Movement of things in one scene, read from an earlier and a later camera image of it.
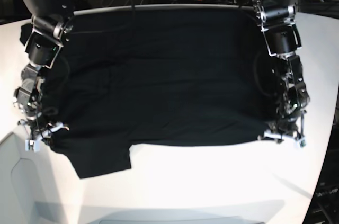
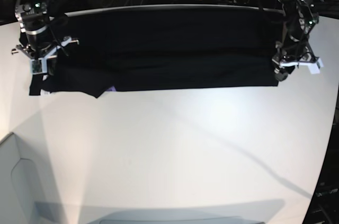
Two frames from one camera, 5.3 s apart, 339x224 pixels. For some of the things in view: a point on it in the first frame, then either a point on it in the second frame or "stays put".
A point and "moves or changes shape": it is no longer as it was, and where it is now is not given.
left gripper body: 39,130 → 37,43
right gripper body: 289,122 → 295,51
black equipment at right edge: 324,207 stays put
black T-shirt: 128,77 moves or changes shape
